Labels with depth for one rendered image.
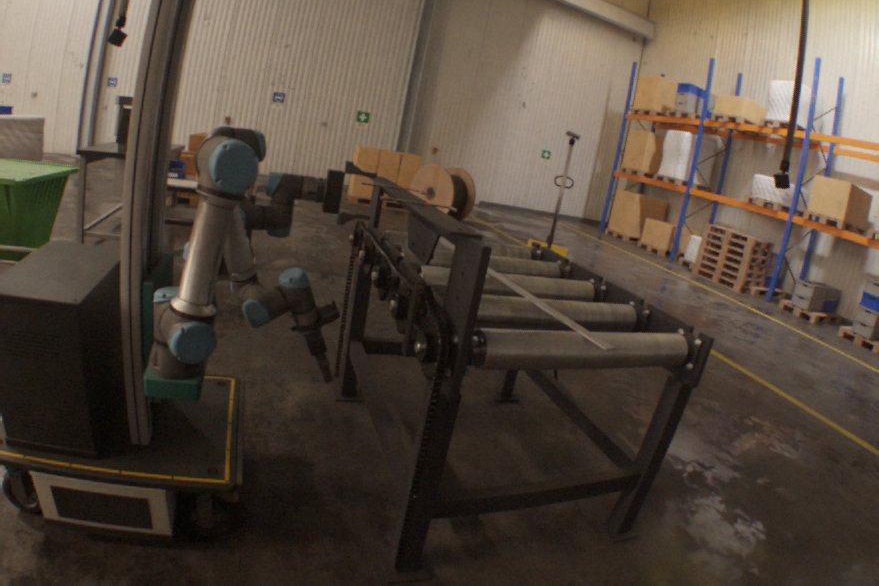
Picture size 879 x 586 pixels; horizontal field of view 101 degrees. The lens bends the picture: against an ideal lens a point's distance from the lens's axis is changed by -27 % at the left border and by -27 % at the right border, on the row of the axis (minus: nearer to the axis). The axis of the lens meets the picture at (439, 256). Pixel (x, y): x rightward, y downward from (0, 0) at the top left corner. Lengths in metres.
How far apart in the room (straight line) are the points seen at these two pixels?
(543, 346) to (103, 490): 1.39
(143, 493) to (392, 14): 11.53
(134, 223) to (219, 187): 0.39
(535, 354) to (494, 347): 0.13
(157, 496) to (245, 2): 11.18
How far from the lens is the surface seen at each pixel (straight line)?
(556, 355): 1.43
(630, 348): 1.60
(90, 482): 1.68
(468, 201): 8.61
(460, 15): 12.73
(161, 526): 1.74
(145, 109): 1.40
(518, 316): 1.67
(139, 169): 1.41
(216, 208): 1.15
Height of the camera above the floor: 1.37
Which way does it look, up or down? 13 degrees down
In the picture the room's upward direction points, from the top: 11 degrees clockwise
